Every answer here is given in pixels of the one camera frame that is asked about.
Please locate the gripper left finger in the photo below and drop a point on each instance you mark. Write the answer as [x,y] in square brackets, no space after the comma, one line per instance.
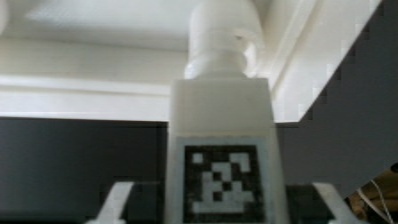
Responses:
[112,207]

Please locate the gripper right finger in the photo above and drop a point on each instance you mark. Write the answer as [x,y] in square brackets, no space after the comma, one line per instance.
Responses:
[316,206]

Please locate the white leg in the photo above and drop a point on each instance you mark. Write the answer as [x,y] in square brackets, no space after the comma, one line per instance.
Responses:
[224,183]

